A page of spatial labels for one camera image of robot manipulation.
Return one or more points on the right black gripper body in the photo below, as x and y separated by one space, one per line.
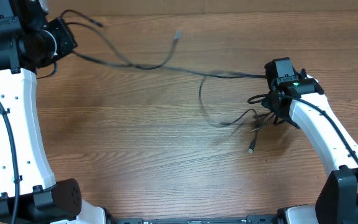
276 107

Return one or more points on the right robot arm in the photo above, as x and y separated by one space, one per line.
298 99

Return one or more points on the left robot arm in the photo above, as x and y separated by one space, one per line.
29 191

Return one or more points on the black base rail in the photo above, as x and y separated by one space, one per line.
250 219

